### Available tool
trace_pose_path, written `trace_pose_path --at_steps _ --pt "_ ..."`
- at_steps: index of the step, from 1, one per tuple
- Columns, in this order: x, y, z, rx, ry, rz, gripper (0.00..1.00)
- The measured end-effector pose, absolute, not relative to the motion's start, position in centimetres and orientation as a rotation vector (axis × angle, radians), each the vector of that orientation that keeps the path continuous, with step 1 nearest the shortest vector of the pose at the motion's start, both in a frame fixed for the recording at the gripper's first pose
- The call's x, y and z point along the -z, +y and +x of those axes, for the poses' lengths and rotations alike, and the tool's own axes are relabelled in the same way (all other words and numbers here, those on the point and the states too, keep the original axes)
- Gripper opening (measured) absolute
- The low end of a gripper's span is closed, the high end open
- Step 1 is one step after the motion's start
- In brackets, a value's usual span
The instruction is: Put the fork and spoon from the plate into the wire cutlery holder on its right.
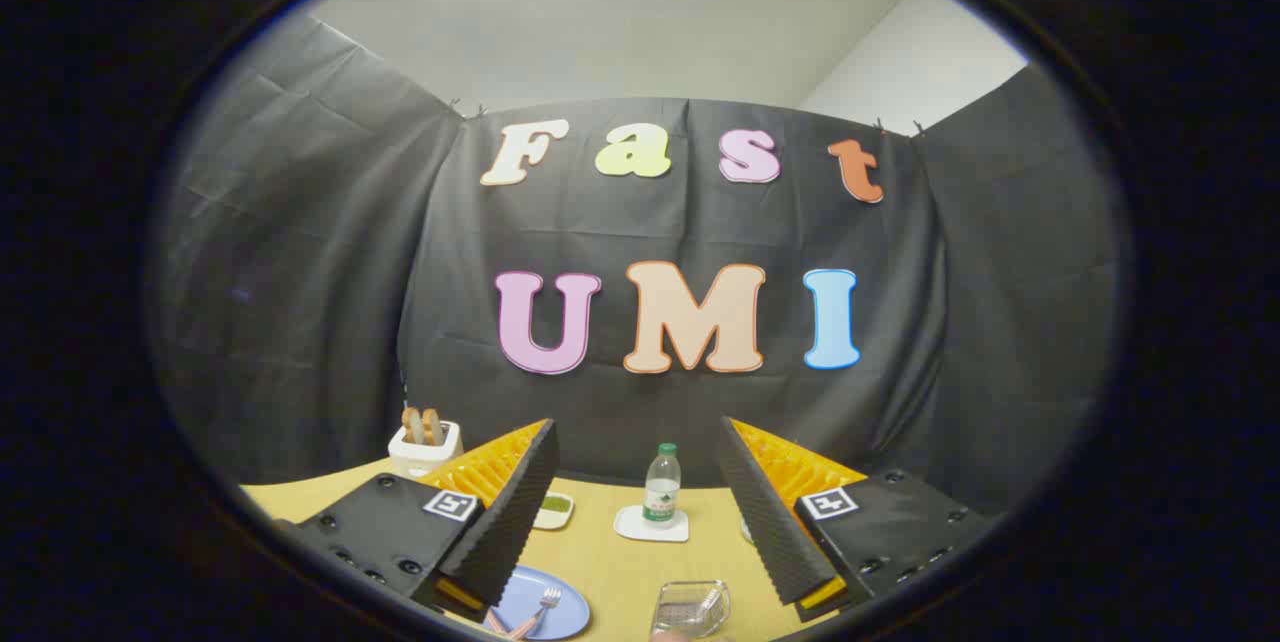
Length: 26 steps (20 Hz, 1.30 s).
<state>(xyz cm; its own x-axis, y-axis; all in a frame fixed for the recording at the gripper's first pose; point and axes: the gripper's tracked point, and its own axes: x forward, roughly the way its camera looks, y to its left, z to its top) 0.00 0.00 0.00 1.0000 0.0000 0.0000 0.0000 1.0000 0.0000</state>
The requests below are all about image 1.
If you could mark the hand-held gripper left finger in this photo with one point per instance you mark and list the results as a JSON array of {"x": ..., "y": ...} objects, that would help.
[{"x": 520, "y": 512}]

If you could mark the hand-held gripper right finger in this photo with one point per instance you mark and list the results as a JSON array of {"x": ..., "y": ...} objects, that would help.
[{"x": 760, "y": 512}]

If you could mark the white divided grain dish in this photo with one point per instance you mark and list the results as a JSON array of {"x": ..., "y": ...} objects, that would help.
[{"x": 555, "y": 510}]

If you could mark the clear green-capped water bottle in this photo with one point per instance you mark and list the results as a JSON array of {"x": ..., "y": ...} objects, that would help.
[{"x": 662, "y": 492}]

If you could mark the white square coaster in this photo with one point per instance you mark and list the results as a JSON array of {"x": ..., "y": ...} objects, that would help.
[{"x": 630, "y": 525}]

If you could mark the blue round plate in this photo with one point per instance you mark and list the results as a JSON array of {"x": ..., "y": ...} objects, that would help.
[{"x": 565, "y": 617}]

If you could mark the perforated metal tray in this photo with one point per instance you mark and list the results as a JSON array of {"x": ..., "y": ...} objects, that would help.
[{"x": 690, "y": 607}]

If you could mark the toasted bread slice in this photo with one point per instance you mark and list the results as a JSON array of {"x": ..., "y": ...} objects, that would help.
[
  {"x": 410, "y": 425},
  {"x": 433, "y": 427}
]

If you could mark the cream toaster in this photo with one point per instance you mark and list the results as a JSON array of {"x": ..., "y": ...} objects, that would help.
[{"x": 410, "y": 457}]

